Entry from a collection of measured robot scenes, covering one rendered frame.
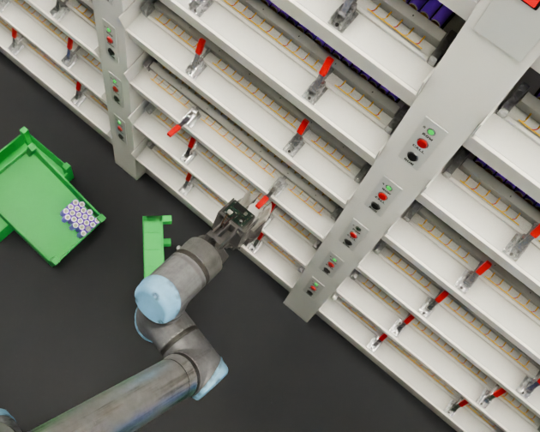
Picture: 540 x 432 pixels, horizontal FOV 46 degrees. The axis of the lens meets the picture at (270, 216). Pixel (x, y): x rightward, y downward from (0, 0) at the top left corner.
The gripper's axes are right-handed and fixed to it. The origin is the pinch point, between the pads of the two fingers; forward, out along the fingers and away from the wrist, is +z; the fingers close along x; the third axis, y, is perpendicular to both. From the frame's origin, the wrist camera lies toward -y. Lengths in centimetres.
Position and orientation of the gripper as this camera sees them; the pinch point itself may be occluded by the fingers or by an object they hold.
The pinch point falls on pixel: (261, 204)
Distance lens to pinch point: 141.9
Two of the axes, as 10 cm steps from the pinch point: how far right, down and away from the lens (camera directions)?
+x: -7.7, -6.3, 1.4
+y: 2.9, -5.4, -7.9
